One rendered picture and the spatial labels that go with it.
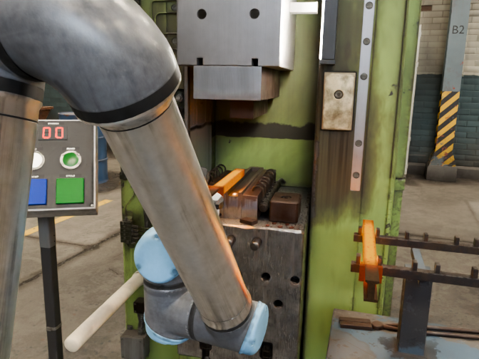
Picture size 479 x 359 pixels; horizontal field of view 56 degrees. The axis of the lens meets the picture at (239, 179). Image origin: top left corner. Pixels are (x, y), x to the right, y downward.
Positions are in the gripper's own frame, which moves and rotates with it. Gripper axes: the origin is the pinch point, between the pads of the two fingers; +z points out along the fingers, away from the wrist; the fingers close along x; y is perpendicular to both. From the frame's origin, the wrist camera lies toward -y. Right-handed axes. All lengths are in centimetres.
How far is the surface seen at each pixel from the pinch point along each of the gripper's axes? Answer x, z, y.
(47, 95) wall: -520, 696, 24
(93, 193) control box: -38.2, 9.9, 5.7
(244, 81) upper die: 2.7, 24.0, -26.7
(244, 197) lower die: 3.7, 23.3, 7.2
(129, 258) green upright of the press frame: -41, 37, 37
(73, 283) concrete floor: -132, 141, 109
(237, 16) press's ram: 0, 24, -44
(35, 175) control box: -53, 6, 1
